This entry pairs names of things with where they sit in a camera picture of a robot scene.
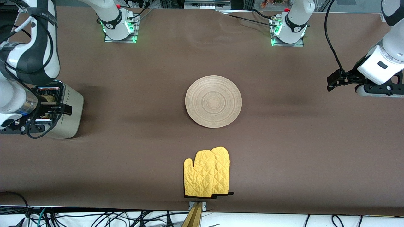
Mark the cream and chrome toaster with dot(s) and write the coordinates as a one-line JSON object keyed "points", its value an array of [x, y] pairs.
{"points": [[71, 110]]}

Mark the round light wooden plate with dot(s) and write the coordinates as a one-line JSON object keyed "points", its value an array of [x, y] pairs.
{"points": [[213, 102]]}

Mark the silver metal bracket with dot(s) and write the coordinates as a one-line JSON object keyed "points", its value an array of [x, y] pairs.
{"points": [[203, 206]]}

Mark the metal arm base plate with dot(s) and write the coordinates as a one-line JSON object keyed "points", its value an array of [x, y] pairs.
{"points": [[121, 41], [284, 44]]}

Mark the gold aluminium profile bar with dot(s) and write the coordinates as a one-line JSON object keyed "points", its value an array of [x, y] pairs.
{"points": [[193, 217]]}

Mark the silver aluminium frame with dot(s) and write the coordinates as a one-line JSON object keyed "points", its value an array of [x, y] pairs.
{"points": [[205, 4]]}

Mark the silver aluminium extrusion post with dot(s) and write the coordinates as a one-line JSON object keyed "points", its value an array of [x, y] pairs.
{"points": [[383, 15], [22, 9]]}

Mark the brown bread slice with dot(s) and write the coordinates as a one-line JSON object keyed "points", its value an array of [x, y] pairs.
{"points": [[49, 98]]}

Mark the brown table cover sheet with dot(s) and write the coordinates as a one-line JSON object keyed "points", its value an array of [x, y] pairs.
{"points": [[284, 142]]}

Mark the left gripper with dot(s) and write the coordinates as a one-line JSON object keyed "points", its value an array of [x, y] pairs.
{"points": [[354, 74]]}

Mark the orange and green clutter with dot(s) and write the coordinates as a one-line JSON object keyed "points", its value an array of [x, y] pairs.
{"points": [[266, 3]]}

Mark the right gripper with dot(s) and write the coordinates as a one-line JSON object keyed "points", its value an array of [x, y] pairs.
{"points": [[44, 111]]}

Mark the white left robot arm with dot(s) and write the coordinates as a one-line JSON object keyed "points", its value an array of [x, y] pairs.
{"points": [[394, 37]]}

